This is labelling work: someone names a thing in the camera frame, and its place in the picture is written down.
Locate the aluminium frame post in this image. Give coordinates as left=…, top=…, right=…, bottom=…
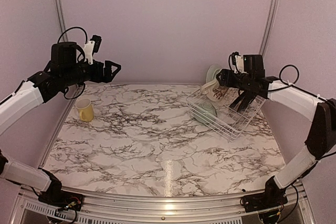
left=49, top=0, right=81, bottom=88
left=259, top=0, right=279, bottom=57

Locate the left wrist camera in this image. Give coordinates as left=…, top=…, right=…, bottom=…
left=83, top=35, right=102, bottom=65

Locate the yellow mug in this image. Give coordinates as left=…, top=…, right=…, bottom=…
left=75, top=99, right=94, bottom=122

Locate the white wire dish rack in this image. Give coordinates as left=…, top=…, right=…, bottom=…
left=186, top=88, right=265, bottom=141

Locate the green floral plate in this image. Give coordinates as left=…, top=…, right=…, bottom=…
left=205, top=63, right=222, bottom=83

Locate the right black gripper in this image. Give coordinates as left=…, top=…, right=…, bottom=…
left=216, top=68, right=254, bottom=90

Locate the front aluminium rail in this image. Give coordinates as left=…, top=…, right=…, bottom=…
left=10, top=186, right=316, bottom=224

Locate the green bowl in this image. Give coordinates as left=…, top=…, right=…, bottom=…
left=193, top=102, right=217, bottom=124

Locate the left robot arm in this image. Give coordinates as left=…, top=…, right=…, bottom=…
left=1, top=35, right=121, bottom=206

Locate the right aluminium frame post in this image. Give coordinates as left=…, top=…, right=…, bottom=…
left=259, top=0, right=279, bottom=57

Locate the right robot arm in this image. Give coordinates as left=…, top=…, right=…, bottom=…
left=216, top=52, right=335, bottom=211

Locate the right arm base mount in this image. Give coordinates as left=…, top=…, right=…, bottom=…
left=240, top=193, right=288, bottom=212

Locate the beige patterned mug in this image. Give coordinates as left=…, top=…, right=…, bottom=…
left=201, top=79, right=228, bottom=102

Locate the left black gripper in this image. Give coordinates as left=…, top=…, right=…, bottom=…
left=61, top=59, right=121, bottom=87

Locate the left aluminium frame post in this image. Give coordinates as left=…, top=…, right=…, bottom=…
left=49, top=0, right=81, bottom=88

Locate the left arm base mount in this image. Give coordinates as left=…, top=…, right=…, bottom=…
left=38, top=190, right=84, bottom=211

